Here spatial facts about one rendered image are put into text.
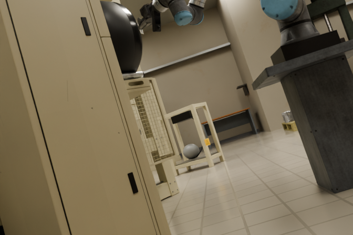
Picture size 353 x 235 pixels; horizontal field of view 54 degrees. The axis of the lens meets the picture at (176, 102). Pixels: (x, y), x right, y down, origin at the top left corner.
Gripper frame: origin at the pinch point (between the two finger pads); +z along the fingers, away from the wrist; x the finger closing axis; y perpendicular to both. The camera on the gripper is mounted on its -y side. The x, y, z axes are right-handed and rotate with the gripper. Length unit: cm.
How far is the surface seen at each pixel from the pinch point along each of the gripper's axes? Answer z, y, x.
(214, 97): 441, 68, -603
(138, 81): 21.0, -23.7, -1.8
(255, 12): 204, 178, -560
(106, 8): 9.2, 20.0, 10.2
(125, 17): 7.6, 13.5, 0.4
